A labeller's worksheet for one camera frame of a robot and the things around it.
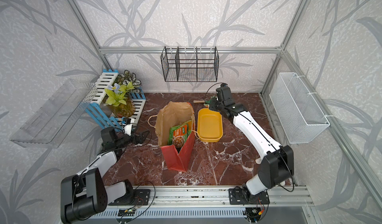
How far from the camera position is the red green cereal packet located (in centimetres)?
85

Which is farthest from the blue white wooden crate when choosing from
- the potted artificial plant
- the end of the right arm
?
the end of the right arm

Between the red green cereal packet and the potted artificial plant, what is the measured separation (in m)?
0.32

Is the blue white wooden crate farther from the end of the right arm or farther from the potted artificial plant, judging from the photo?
the end of the right arm

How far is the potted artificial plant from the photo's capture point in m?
0.85
